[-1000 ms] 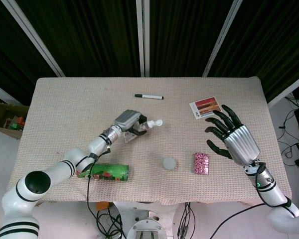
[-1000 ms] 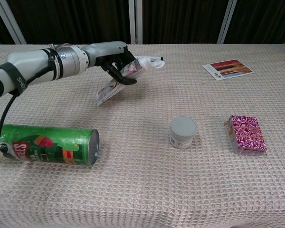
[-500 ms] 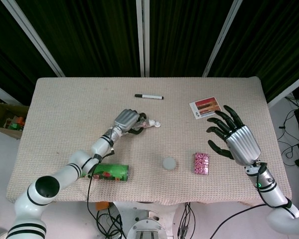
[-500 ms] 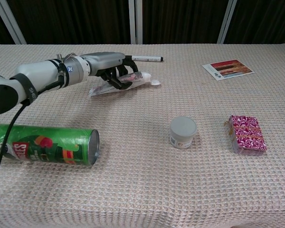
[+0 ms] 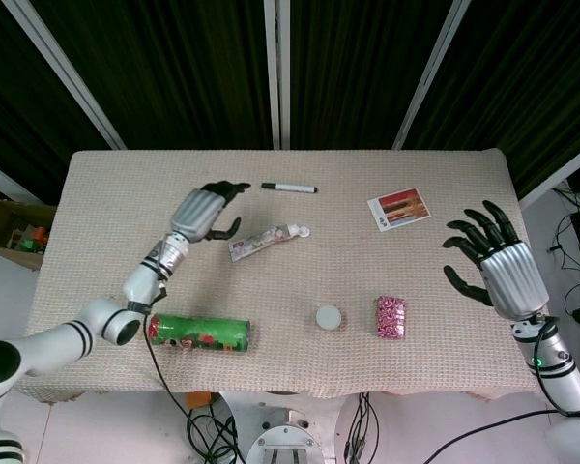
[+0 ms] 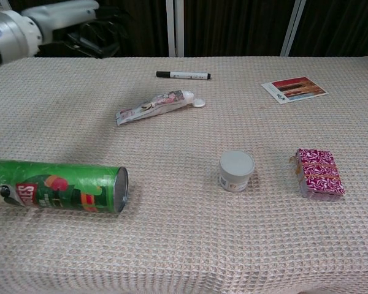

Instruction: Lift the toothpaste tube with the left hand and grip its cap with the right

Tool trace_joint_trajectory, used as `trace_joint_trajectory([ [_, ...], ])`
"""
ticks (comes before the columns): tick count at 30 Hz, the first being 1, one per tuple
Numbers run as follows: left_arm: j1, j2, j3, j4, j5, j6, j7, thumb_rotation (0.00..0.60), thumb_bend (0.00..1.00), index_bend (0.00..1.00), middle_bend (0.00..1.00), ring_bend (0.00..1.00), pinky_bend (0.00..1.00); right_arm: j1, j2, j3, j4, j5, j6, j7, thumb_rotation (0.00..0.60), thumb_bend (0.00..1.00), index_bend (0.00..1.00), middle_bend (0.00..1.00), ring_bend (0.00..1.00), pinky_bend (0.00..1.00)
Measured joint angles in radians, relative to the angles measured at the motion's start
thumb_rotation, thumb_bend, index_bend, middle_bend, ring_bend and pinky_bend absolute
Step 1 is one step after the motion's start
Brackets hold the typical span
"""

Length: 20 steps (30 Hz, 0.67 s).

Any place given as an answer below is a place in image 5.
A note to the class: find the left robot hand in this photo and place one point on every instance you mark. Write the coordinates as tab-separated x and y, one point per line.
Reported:
195	212

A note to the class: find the pink patterned card deck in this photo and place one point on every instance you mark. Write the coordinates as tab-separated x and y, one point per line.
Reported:
391	316

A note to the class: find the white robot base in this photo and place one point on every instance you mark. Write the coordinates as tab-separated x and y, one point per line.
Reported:
285	430

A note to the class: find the white upright frame post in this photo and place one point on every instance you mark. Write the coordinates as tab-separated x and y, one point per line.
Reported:
271	72
285	72

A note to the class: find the dark green curtain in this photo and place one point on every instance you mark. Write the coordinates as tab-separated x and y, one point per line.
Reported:
174	72

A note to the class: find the white slanted frame post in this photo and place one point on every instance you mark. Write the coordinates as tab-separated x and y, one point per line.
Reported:
72	72
435	72

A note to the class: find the green Pringles can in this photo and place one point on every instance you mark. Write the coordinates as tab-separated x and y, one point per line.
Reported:
208	333

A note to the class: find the floral toothpaste tube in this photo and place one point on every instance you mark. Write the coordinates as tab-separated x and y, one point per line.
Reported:
261	241

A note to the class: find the beige waffle tablecloth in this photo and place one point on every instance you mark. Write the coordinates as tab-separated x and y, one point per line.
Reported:
290	280

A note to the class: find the red picture card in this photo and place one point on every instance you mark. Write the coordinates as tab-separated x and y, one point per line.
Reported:
401	208

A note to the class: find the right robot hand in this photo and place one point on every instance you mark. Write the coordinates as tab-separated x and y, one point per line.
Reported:
512	275

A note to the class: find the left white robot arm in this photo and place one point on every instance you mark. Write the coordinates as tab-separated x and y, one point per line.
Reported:
101	324

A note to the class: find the brown cardboard box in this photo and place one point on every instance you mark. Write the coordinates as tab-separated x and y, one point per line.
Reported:
9	227

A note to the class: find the black white marker pen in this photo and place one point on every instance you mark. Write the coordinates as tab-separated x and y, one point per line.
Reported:
290	187

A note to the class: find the orange block under table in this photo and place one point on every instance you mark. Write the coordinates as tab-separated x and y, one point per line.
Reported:
197	400

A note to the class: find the small grey round cap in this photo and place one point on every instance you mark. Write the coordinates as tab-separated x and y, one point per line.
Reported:
328	317

